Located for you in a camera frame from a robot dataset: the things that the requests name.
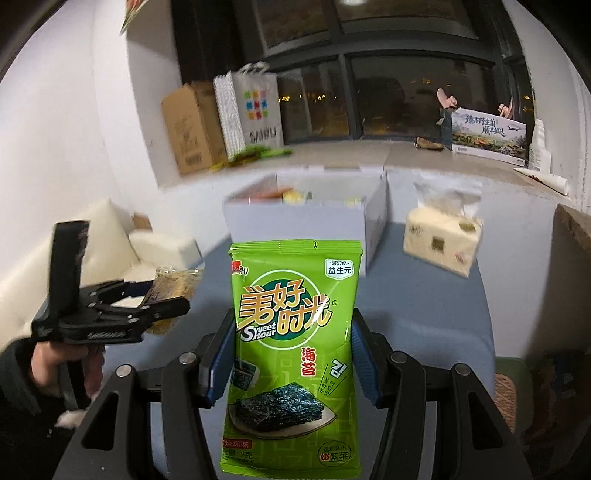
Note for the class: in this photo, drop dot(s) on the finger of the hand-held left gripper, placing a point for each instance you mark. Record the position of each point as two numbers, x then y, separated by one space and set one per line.
152 314
115 290

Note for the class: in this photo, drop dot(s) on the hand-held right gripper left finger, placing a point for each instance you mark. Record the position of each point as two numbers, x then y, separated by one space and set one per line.
217 364

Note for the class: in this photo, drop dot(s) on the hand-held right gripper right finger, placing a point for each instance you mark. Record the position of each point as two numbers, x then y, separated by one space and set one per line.
367 364

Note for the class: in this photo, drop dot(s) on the clear dark snack packet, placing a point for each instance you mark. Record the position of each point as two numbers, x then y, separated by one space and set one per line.
178 282

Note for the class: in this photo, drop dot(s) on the green seaweed snack packet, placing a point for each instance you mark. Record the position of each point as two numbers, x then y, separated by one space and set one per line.
286 323

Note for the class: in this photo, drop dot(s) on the white cardboard box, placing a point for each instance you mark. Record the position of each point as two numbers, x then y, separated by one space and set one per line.
258 221

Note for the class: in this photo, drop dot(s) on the orange snack packet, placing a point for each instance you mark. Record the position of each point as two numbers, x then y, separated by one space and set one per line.
268 194

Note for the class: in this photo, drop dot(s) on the yellow snack packet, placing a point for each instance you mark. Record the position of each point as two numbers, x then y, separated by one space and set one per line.
295 197

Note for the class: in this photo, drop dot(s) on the person's left forearm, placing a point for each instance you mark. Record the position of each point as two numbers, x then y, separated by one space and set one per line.
18 415

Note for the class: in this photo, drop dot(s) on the person's left hand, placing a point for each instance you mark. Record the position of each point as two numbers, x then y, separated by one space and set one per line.
44 369

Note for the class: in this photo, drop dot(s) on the white sofa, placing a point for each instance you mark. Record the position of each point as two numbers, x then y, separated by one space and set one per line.
106 230

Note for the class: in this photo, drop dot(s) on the white sofa cushion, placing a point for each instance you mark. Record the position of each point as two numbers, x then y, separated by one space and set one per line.
161 249

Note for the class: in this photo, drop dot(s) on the small brown cardboard piece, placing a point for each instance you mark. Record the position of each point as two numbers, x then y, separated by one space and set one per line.
141 221

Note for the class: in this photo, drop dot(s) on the cream tissue pack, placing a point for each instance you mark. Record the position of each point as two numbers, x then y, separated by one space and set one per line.
438 240

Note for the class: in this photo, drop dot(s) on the brown cardboard box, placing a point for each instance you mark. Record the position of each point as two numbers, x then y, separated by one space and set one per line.
194 127

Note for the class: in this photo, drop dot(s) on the pile of green packets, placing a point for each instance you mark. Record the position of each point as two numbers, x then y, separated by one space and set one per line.
251 154

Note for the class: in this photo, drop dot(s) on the brown wooden cabinet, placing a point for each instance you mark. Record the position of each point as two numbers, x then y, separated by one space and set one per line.
572 286

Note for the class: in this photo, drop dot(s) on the white paper shopping bag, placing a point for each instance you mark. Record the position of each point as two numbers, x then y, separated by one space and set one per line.
254 110

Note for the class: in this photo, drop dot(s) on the flat brown packet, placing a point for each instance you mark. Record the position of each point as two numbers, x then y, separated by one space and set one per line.
429 144

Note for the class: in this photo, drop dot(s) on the dark blue gift box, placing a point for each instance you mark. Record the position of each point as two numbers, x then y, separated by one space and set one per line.
445 134

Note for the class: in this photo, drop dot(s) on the rolled white paper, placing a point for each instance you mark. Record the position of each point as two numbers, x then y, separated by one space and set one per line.
542 180

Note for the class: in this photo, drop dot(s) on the white printed landscape box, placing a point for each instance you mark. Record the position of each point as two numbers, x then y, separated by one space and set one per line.
489 136

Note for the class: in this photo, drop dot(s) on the pink round toy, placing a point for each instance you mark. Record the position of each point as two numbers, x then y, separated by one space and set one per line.
505 109

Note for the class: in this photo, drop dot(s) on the wall poster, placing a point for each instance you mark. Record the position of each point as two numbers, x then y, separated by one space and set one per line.
134 14

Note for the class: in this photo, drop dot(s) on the dark window frame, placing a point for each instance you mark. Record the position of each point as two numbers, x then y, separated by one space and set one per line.
341 50

